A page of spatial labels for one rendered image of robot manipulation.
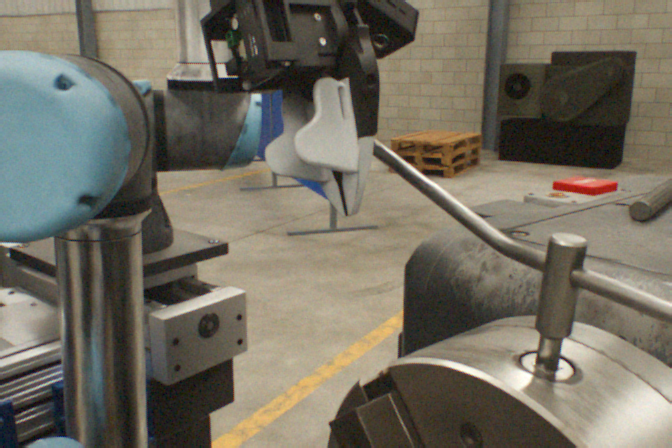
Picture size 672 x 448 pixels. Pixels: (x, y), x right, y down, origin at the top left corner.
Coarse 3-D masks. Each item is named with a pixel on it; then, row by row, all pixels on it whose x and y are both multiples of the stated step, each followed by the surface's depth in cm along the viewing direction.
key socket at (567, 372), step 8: (520, 360) 43; (528, 360) 43; (560, 360) 43; (528, 368) 42; (536, 368) 42; (568, 368) 42; (544, 376) 41; (552, 376) 41; (560, 376) 41; (568, 376) 41
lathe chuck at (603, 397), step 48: (480, 336) 48; (528, 336) 46; (432, 384) 44; (480, 384) 41; (528, 384) 40; (576, 384) 40; (624, 384) 41; (432, 432) 45; (480, 432) 42; (528, 432) 39; (576, 432) 37; (624, 432) 38
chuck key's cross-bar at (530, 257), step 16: (384, 160) 52; (400, 160) 51; (416, 176) 49; (432, 192) 48; (448, 208) 47; (464, 208) 46; (464, 224) 46; (480, 224) 45; (496, 240) 44; (512, 240) 43; (512, 256) 43; (528, 256) 42; (544, 256) 41; (576, 272) 39; (592, 272) 38; (592, 288) 38; (608, 288) 37; (624, 288) 37; (624, 304) 37; (640, 304) 36; (656, 304) 35
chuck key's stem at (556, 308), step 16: (560, 240) 39; (576, 240) 39; (560, 256) 39; (576, 256) 39; (544, 272) 40; (560, 272) 39; (544, 288) 40; (560, 288) 39; (576, 288) 40; (544, 304) 40; (560, 304) 40; (576, 304) 40; (544, 320) 40; (560, 320) 40; (544, 336) 41; (560, 336) 40; (544, 352) 41; (560, 352) 41; (544, 368) 42; (560, 368) 42
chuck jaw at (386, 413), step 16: (368, 384) 49; (384, 384) 48; (384, 400) 46; (400, 400) 47; (352, 416) 45; (368, 416) 45; (384, 416) 45; (400, 416) 46; (336, 432) 47; (352, 432) 45; (368, 432) 44; (384, 432) 45; (400, 432) 45; (416, 432) 46
